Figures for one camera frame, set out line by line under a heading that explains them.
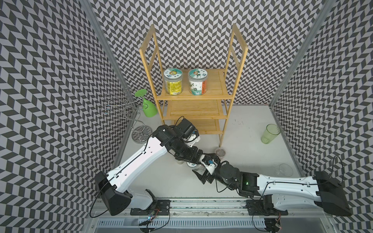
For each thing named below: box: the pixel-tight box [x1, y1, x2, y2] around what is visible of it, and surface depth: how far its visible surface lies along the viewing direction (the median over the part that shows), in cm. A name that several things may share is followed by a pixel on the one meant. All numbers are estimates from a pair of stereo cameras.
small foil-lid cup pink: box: [214, 147, 227, 160], surface depth 88 cm
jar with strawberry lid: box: [187, 67, 208, 96], surface depth 60 cm
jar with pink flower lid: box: [186, 162, 207, 176], surface depth 65 cm
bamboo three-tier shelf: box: [139, 23, 249, 147], surface depth 65 cm
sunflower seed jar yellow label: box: [163, 67, 184, 96], surface depth 60 cm
